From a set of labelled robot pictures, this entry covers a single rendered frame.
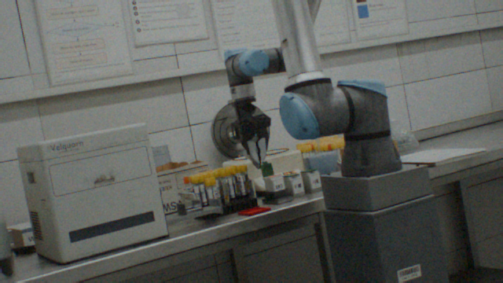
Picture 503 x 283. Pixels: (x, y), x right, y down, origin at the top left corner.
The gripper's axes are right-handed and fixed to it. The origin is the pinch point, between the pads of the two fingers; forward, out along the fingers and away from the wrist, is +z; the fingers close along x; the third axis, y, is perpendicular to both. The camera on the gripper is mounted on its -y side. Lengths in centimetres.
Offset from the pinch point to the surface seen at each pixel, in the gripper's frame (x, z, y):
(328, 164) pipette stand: -23.0, 4.8, -2.3
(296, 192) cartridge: -6.1, 9.7, -7.9
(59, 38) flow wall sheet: 39, -51, 48
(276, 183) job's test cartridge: 0.8, 5.6, -8.9
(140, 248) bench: 48, 12, -19
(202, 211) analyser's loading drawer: 27.0, 7.3, -13.0
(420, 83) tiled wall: -116, -13, 51
